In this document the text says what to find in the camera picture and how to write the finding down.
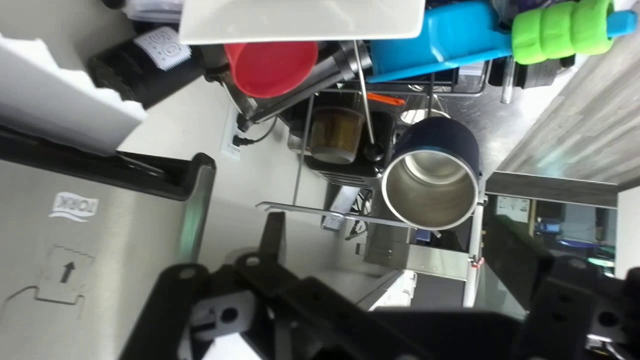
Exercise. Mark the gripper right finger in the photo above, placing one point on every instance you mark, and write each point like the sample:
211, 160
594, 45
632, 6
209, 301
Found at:
565, 310

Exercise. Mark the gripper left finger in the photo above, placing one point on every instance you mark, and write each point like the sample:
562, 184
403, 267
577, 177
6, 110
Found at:
280, 300

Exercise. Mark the navy steel mug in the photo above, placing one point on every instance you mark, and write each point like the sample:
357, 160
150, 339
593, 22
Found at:
440, 145

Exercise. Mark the steel tap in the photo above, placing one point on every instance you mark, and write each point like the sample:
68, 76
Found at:
320, 214

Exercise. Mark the steel paper towel dispenser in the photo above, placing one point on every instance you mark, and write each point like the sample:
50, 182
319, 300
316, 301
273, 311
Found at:
120, 235

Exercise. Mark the brown glass jar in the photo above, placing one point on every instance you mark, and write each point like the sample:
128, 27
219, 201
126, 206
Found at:
336, 135

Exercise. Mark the steel utensil with black end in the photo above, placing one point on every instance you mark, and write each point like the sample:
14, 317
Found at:
374, 151

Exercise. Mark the orange utensil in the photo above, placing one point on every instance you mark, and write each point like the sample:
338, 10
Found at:
385, 99

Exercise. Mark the red plastic cup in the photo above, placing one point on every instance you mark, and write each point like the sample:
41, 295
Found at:
270, 67

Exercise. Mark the black bottle with white label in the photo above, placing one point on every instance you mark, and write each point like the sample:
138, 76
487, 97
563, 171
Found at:
135, 75

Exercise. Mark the white rectangular plate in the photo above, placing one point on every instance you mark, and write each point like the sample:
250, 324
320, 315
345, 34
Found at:
300, 20

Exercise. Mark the white paper towel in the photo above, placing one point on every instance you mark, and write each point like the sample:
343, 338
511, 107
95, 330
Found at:
55, 100

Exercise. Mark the white wall socket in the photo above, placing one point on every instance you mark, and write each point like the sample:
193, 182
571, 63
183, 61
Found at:
231, 142

